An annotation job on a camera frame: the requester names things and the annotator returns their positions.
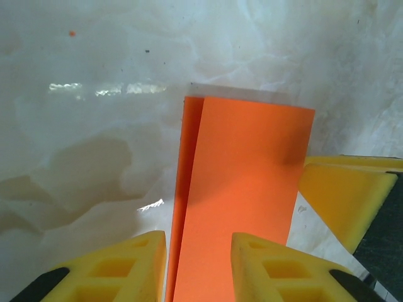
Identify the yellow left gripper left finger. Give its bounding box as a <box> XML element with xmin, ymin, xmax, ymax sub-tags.
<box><xmin>9</xmin><ymin>230</ymin><xmax>167</xmax><ymax>302</ymax></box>

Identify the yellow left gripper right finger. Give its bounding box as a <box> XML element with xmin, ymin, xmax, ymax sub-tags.
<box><xmin>231</xmin><ymin>232</ymin><xmax>374</xmax><ymax>302</ymax></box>

